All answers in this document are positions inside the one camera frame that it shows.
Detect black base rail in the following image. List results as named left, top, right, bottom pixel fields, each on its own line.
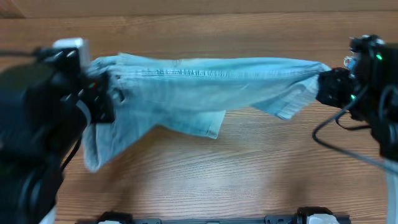
left=77, top=216, right=352, bottom=224

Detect blue denim garment pile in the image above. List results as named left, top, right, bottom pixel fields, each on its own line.
left=343, top=56, right=357, bottom=70

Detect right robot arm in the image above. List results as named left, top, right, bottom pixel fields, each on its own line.
left=312, top=35, right=397, bottom=223

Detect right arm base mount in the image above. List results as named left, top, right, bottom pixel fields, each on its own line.
left=297, top=207, right=340, bottom=224

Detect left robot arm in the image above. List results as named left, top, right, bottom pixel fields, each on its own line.
left=1, top=47, right=114, bottom=223

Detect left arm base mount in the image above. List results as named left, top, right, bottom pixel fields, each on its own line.
left=96, top=211, right=134, bottom=224

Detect light blue denim shorts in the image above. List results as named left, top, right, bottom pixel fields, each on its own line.
left=82, top=54, right=328, bottom=172

